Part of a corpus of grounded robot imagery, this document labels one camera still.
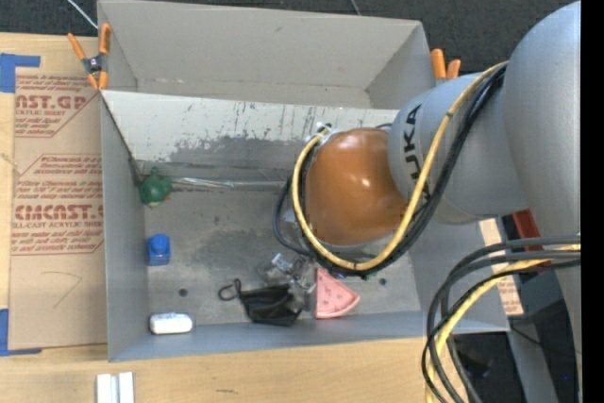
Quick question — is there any blue small bottle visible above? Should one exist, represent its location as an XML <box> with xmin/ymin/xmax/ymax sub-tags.
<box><xmin>146</xmin><ymin>233</ymin><xmax>172</xmax><ymax>267</ymax></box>

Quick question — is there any grey metal bin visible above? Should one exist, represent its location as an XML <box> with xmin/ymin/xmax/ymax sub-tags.
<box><xmin>96</xmin><ymin>0</ymin><xmax>512</xmax><ymax>363</ymax></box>

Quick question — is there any pink watermelon slice toy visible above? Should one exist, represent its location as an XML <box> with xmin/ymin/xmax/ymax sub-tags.
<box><xmin>314</xmin><ymin>267</ymin><xmax>361</xmax><ymax>320</ymax></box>

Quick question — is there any green toy animal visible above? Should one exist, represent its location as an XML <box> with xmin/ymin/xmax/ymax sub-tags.
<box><xmin>138</xmin><ymin>166</ymin><xmax>174</xmax><ymax>208</ymax></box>

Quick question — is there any black cloth pouch with strap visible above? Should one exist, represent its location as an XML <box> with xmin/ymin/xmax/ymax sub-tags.
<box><xmin>217</xmin><ymin>278</ymin><xmax>303</xmax><ymax>327</ymax></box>

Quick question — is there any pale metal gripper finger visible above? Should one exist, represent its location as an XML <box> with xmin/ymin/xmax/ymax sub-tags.
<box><xmin>258</xmin><ymin>252</ymin><xmax>294</xmax><ymax>283</ymax></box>
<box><xmin>285</xmin><ymin>282</ymin><xmax>314</xmax><ymax>313</ymax></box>

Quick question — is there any white soap bar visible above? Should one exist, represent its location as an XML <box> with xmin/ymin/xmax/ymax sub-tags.
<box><xmin>149</xmin><ymin>311</ymin><xmax>194</xmax><ymax>336</ymax></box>

